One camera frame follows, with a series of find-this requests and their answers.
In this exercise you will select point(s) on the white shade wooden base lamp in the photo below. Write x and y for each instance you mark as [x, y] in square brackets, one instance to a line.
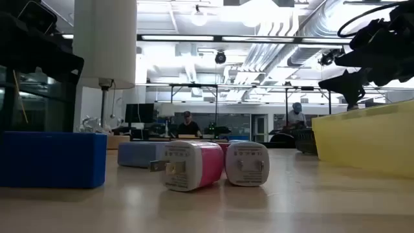
[103, 48]

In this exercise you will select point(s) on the black computer monitor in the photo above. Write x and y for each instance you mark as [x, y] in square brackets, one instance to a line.
[139, 113]

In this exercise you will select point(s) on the round white ceiling lamp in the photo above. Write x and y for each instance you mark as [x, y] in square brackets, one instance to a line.
[199, 19]

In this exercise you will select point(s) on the background black robot arm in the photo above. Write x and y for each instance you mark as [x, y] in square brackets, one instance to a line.
[220, 130]

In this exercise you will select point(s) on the black ceiling spotlight cluster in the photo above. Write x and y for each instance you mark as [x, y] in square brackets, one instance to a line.
[328, 59]

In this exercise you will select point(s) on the dark blue box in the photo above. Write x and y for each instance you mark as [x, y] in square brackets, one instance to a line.
[51, 158]

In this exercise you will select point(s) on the small white shade lamp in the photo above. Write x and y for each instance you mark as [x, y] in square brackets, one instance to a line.
[166, 110]

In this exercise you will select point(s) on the pink white power adapter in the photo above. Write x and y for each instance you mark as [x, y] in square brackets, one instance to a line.
[194, 161]

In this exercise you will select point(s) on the black metal frame rig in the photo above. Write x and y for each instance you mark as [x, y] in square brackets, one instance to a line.
[194, 85]
[286, 106]

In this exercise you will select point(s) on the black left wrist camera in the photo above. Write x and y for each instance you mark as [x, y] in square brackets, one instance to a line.
[35, 16]

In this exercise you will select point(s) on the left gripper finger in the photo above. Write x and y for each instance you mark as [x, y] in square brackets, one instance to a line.
[64, 64]
[55, 43]

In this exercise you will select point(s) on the periwinkle blue block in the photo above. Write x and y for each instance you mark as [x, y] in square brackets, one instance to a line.
[139, 154]

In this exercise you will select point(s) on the person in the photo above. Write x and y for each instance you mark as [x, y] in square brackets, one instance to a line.
[188, 127]
[296, 117]

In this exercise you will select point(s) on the crumpled clear plastic wrap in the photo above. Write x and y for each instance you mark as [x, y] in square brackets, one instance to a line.
[92, 125]

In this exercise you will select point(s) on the black ceiling light rail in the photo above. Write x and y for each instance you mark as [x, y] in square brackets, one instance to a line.
[218, 39]

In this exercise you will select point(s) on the yellow translucent plastic tray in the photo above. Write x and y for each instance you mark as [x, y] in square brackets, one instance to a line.
[365, 139]

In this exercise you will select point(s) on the black office chair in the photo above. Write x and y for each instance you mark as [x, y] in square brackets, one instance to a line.
[281, 139]

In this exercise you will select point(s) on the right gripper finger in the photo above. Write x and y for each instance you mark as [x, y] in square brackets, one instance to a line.
[351, 85]
[362, 58]

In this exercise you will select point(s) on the purple white power adapter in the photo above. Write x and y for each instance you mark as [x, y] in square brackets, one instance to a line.
[247, 163]

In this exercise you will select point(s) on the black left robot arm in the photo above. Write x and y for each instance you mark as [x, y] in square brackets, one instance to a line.
[10, 103]

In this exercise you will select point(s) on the black ceiling dome camera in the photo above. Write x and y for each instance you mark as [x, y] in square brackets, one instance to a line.
[220, 58]

